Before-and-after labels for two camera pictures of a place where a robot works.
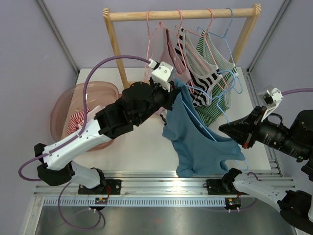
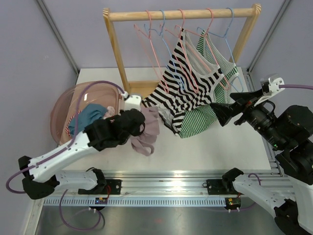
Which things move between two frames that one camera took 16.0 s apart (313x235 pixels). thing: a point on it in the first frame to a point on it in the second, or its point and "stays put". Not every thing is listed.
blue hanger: [213, 98] to [179, 82]
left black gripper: [170, 96] to [138, 132]
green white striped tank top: [207, 115] stays put
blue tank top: [196, 151] to [88, 113]
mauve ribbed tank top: [169, 55] to [144, 143]
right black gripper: [245, 130] to [225, 111]
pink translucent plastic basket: [69, 100] stays put
